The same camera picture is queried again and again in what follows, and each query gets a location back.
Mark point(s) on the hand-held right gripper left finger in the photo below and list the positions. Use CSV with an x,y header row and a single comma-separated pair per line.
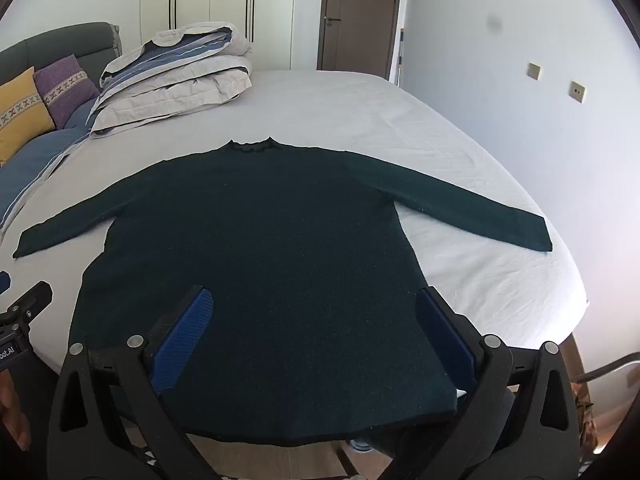
x,y
185,340

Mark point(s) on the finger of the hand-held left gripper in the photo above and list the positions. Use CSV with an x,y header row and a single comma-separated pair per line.
x,y
3,283

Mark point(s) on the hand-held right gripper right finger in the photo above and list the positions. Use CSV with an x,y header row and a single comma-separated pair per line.
x,y
442,337

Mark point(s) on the dark green sweater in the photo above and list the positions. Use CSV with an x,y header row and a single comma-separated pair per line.
x,y
275,260

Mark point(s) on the person's left hand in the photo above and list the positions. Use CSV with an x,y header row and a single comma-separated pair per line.
x,y
11,410

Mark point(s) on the blue pillow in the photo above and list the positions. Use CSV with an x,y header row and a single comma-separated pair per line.
x,y
35,160

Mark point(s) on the grey curved bar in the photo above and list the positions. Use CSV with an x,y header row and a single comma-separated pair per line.
x,y
610,366

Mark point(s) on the yellow patterned pillow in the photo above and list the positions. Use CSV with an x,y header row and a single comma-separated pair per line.
x,y
22,110

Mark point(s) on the purple patterned pillow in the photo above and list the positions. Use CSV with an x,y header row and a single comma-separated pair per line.
x,y
65,87

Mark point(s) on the bed with white sheet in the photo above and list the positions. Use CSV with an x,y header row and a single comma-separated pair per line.
x,y
400,125

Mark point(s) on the grey upholstered headboard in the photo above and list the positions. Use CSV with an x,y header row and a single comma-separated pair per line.
x,y
55,42

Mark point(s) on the folded beige blue duvet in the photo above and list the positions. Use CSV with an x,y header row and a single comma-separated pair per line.
x,y
175,75

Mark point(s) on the brown wooden door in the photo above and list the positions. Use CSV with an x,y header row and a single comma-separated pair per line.
x,y
360,10

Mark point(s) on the beige wall socket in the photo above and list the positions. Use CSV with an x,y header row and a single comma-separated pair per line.
x,y
578,92
534,71

